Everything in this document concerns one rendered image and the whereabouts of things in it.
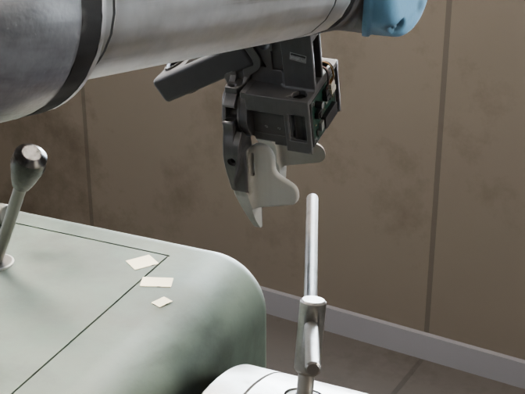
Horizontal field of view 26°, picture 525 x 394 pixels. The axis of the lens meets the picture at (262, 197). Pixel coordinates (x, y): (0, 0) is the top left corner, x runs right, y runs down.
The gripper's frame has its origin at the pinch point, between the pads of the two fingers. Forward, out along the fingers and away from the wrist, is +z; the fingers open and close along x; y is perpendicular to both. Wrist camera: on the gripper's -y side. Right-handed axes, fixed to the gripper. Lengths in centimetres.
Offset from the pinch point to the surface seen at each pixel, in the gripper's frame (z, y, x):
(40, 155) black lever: -7.7, -16.8, -9.0
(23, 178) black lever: -6.2, -17.9, -10.6
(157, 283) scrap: 7.3, -8.8, -6.7
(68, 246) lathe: 8.2, -20.9, -3.6
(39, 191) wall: 160, -173, 169
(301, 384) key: 5.8, 9.8, -15.8
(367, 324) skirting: 170, -50, 151
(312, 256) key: 3.8, 5.7, -2.4
